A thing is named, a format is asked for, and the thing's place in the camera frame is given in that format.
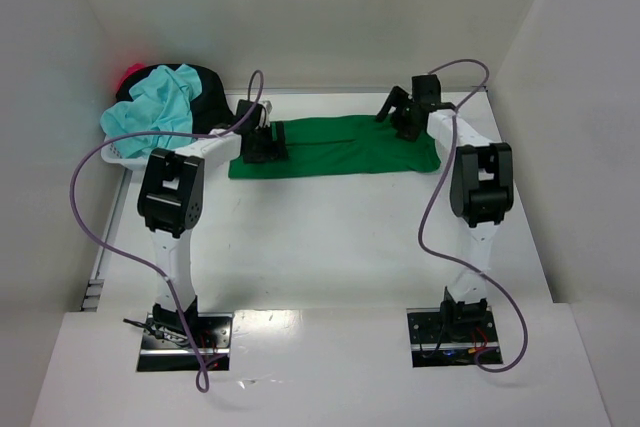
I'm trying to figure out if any black t shirt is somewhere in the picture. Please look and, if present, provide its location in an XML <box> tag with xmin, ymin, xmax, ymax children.
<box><xmin>115</xmin><ymin>64</ymin><xmax>234</xmax><ymax>134</ymax></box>

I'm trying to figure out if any pink red t shirt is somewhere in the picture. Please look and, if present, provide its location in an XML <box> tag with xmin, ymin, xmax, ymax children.
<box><xmin>116</xmin><ymin>63</ymin><xmax>146</xmax><ymax>90</ymax></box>

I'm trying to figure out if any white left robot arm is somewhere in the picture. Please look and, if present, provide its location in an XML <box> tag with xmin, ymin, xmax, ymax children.
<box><xmin>137</xmin><ymin>99</ymin><xmax>288</xmax><ymax>335</ymax></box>

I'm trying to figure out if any green t shirt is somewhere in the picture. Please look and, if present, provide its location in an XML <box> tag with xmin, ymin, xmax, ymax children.
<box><xmin>228</xmin><ymin>115</ymin><xmax>441</xmax><ymax>180</ymax></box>

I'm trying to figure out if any white plastic laundry basket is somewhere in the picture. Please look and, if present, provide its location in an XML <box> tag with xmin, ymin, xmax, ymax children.
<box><xmin>100</xmin><ymin>143</ymin><xmax>147</xmax><ymax>172</ymax></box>

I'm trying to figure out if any light blue t shirt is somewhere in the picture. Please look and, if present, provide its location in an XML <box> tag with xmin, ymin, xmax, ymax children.
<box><xmin>100</xmin><ymin>64</ymin><xmax>202</xmax><ymax>158</ymax></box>

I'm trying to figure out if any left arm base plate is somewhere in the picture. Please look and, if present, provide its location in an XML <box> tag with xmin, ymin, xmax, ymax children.
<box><xmin>136</xmin><ymin>313</ymin><xmax>233</xmax><ymax>373</ymax></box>

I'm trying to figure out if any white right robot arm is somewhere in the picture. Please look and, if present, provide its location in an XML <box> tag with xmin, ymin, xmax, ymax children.
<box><xmin>375</xmin><ymin>74</ymin><xmax>514</xmax><ymax>341</ymax></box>

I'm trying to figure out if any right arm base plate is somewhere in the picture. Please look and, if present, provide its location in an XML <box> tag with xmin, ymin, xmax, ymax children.
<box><xmin>406</xmin><ymin>308</ymin><xmax>503</xmax><ymax>368</ymax></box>

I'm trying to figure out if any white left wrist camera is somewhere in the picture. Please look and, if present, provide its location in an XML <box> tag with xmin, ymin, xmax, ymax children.
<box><xmin>260</xmin><ymin>100</ymin><xmax>272</xmax><ymax>126</ymax></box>

